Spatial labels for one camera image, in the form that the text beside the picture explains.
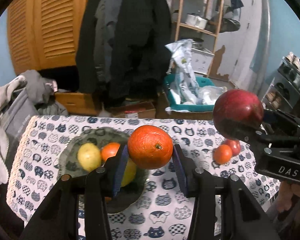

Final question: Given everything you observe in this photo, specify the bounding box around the red apple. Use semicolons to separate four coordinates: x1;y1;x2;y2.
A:
224;139;241;157
212;89;264;139

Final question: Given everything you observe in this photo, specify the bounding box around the green yellow mango front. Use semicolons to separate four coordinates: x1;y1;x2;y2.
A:
121;158;137;187

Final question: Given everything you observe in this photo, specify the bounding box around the green yellow mango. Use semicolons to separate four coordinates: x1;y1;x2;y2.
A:
77;142;102;172
121;158;137;187

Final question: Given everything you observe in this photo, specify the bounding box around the orange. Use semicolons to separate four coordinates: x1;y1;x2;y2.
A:
101;142;120;162
213;145;232;165

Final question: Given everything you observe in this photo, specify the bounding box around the small tangerine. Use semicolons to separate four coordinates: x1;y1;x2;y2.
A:
127;125;173;170

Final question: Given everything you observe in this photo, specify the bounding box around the person right hand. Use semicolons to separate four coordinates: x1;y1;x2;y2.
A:
276;181;300;212

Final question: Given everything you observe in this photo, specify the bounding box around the shoe rack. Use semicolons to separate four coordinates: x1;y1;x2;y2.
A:
261;52;300;112

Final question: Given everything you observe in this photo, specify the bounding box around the cat pattern tablecloth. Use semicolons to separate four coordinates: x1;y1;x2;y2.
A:
6;114;282;240

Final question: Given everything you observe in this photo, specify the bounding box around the grey metal pipe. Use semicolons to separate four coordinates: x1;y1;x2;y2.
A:
251;0;271;96

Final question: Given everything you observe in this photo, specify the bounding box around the clear plastic bag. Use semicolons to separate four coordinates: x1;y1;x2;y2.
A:
198;86;228;105

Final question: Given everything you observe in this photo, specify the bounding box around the white door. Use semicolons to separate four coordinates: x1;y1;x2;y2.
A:
211;0;262;86

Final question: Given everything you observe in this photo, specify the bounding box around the wooden drawer box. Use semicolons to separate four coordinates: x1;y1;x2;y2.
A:
55;92;102;116

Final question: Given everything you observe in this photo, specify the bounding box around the small cardboard box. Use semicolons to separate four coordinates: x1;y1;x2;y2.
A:
109;101;156;119

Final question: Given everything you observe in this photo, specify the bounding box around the cardboard box under teal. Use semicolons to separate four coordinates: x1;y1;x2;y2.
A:
155;92;212;120

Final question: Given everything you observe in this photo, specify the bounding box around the white patterned drawer box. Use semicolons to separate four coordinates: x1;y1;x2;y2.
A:
191;48;215;75

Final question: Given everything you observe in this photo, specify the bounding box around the white rice bag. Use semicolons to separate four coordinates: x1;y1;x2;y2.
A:
165;39;202;105

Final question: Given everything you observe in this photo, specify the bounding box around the steel steamer pot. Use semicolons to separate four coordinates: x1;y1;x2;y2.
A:
192;38;204;50

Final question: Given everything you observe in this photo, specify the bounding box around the pile of grey clothes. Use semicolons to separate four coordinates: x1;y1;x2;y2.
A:
21;70;69;116

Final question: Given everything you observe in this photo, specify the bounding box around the grey hanging bag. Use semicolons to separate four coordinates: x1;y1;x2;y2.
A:
208;7;241;33

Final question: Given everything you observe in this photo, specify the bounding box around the grey fabric laundry bin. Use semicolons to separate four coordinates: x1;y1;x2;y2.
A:
0;88;38;166

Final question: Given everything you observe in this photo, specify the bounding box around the white cooking pot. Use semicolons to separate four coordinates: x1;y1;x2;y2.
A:
185;14;207;29

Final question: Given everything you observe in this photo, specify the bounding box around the black hanging coat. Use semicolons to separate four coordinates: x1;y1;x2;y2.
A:
76;0;172;109

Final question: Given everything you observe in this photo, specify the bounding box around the wooden shelf rack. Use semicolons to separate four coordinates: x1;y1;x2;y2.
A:
173;0;225;78

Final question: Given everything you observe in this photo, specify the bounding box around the wooden louvered wardrobe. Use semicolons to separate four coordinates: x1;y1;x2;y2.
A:
7;0;87;75

